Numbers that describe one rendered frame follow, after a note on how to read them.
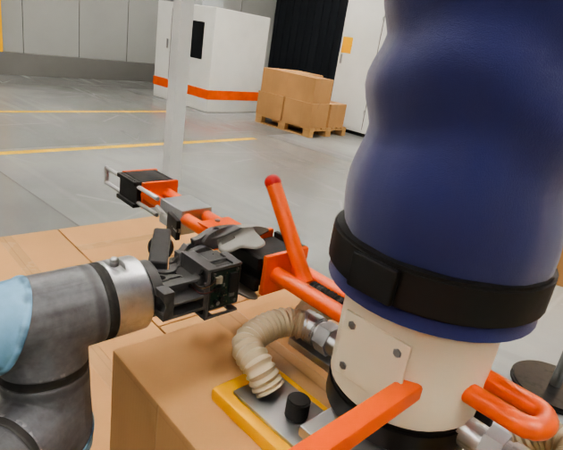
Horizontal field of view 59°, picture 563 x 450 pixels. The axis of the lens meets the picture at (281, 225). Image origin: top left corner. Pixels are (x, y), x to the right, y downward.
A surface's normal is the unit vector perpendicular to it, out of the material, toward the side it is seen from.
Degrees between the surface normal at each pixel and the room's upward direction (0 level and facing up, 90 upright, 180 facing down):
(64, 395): 82
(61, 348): 82
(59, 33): 90
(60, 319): 66
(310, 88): 90
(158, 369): 0
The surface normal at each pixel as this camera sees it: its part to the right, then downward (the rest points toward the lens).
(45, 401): 0.37, 0.25
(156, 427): -0.74, 0.13
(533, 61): 0.15, -0.01
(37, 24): 0.73, 0.34
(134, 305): 0.68, 0.12
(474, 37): -0.42, -0.09
